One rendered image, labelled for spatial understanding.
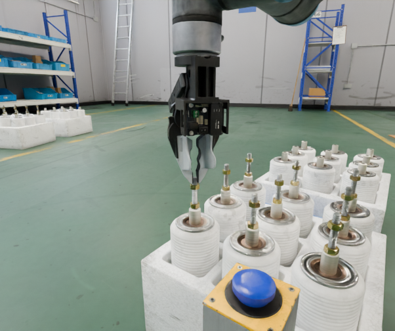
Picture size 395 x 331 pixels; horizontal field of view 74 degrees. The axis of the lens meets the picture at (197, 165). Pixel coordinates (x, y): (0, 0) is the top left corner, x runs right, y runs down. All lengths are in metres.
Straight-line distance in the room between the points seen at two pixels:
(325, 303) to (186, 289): 0.22
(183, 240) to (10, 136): 2.29
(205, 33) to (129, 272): 0.65
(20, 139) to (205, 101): 2.30
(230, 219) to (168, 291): 0.19
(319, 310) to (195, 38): 0.41
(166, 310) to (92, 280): 0.31
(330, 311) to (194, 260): 0.22
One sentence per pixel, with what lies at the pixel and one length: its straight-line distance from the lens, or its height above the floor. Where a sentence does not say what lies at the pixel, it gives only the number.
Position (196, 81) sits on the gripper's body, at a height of 0.51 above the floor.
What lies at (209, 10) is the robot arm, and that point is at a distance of 0.42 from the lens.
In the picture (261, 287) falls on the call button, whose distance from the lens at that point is 0.27.
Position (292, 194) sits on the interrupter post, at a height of 0.26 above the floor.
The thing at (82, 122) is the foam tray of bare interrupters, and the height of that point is 0.12.
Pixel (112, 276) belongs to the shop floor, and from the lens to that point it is 0.82.
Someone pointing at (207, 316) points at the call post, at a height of 0.30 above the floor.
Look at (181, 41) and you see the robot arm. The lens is 0.42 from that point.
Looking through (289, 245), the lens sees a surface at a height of 0.21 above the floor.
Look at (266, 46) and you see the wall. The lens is 6.84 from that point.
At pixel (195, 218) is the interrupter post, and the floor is 0.27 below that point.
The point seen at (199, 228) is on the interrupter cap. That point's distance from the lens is 0.50.
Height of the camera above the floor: 0.50
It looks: 17 degrees down
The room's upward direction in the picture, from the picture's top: straight up
